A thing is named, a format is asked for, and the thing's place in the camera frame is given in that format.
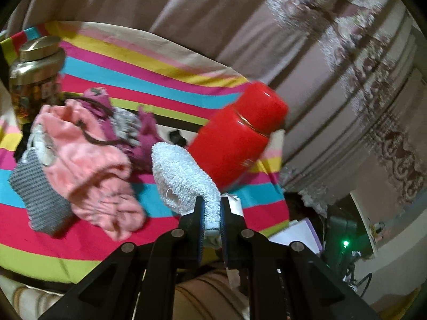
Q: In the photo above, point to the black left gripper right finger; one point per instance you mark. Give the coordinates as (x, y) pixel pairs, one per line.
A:
(286, 282)

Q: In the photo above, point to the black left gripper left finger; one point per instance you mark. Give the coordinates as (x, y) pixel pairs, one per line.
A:
(136, 282)

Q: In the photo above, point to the white fuzzy sock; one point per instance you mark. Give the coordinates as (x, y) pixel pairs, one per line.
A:
(180, 181)

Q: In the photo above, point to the white storage box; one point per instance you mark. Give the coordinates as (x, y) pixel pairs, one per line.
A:
(299, 230)

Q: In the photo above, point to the grey knitted cloth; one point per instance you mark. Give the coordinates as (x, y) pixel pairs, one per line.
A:
(47, 210)

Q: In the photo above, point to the pink fleece garment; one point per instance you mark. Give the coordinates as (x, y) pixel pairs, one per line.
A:
(81, 167)

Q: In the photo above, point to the red vacuum flask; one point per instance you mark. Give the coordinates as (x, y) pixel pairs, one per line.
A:
(236, 136)

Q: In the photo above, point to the purple knitted garment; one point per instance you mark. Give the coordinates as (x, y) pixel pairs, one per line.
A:
(133, 133)

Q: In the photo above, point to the colourful striped tablecloth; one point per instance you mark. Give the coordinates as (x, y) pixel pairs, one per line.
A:
(138, 69)

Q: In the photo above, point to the silver metal tea canister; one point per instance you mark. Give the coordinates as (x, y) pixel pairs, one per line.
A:
(34, 77)

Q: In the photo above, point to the beige embroidered curtain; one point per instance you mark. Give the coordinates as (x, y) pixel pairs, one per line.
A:
(339, 64)

